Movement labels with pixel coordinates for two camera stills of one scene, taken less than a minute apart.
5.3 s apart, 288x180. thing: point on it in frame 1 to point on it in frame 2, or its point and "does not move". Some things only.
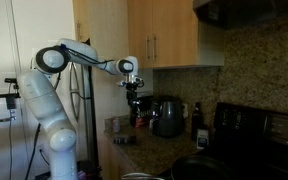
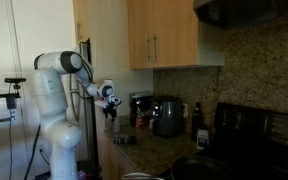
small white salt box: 202,139 does not move
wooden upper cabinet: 159,34 does not move
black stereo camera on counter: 125,140 does not move
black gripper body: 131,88 to 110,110
